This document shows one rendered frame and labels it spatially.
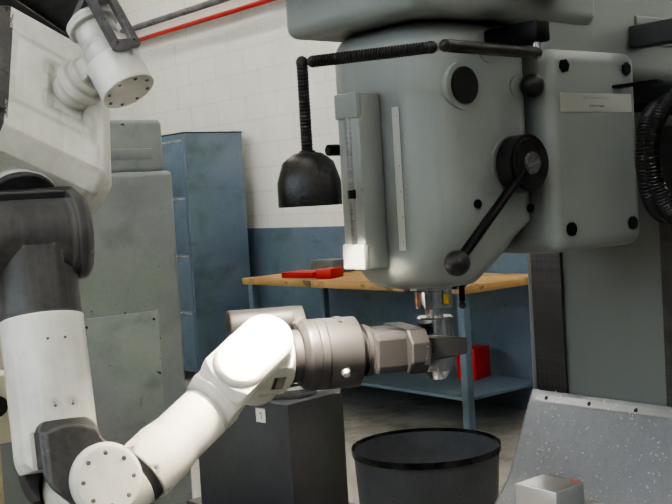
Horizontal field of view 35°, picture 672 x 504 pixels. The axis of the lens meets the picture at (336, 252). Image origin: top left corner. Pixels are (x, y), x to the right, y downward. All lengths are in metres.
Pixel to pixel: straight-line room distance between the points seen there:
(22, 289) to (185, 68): 8.68
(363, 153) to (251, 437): 0.57
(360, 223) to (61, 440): 0.42
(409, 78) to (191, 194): 7.33
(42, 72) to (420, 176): 0.48
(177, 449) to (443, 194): 0.42
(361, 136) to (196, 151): 7.36
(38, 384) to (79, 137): 0.33
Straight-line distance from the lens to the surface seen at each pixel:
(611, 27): 1.49
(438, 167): 1.25
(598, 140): 1.43
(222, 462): 1.73
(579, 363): 1.71
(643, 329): 1.63
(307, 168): 1.17
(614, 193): 1.45
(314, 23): 1.34
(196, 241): 8.57
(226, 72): 9.27
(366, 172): 1.27
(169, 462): 1.20
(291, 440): 1.61
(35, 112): 1.31
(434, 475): 3.23
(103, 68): 1.29
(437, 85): 1.26
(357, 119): 1.27
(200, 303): 8.60
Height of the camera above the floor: 1.43
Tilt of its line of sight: 3 degrees down
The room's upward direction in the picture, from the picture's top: 3 degrees counter-clockwise
